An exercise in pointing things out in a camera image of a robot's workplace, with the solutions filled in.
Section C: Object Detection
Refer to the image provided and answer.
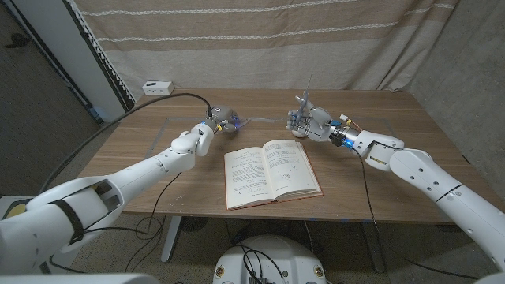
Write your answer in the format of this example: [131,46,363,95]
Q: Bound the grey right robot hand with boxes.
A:
[286,94,362,150]

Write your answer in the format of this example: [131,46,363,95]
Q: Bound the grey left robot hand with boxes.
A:
[199,103,242,136]

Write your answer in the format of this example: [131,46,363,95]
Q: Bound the grey yellow-handled scissors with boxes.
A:
[294,70,314,121]

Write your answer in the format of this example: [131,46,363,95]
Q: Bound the clear tape strip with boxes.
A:
[238,116,276,129]

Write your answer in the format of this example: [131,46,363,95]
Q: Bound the open book with red cover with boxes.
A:
[223,138,324,211]

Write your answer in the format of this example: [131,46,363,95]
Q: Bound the white power strip box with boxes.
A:
[142,80,175,96]

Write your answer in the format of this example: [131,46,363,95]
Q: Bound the beige striped curtain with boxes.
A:
[73,0,461,102]

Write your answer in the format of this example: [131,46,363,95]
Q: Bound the black ribbed round object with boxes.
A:
[181,215,209,233]

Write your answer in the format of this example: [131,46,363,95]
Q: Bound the grey metal table leg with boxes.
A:
[361,222,387,274]
[160,215,184,264]

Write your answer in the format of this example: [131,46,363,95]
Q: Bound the white robot torso base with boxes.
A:
[212,235,327,284]

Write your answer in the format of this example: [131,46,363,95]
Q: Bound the grey textured backdrop cloth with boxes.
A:
[408,0,505,190]

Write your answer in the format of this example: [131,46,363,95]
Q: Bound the yellow black foot pedal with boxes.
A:
[2,199,31,221]

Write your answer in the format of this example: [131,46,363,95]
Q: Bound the white floor platform board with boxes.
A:
[0,196,24,216]

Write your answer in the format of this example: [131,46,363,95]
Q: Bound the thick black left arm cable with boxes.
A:
[38,92,215,195]

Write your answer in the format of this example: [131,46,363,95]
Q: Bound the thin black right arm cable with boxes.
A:
[354,149,481,281]

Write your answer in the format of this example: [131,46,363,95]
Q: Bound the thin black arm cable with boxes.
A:
[354,149,481,281]
[49,171,183,274]

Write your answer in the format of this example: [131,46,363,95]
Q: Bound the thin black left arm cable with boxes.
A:
[49,171,183,274]

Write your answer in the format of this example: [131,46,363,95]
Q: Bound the black backdrop frame pole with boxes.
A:
[62,0,136,114]

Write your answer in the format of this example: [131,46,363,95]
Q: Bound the black torso cable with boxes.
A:
[234,244,286,284]

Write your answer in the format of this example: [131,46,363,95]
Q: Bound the black looped floor cable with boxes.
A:
[125,215,166,273]

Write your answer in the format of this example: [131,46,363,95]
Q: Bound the black door handle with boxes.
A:
[4,33,31,49]

